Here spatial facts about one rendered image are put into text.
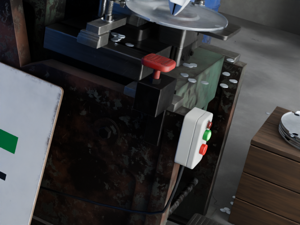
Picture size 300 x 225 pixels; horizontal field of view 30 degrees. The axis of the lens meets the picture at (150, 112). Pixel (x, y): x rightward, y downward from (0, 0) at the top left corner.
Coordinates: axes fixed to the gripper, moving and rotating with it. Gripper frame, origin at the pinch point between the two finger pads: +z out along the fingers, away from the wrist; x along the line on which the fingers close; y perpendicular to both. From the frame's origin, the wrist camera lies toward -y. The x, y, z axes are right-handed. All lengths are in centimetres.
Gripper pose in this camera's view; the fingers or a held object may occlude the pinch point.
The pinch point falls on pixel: (177, 9)
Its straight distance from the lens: 126.0
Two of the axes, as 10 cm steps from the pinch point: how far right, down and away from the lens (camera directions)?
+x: 6.7, 4.5, -5.9
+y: -7.1, 1.6, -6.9
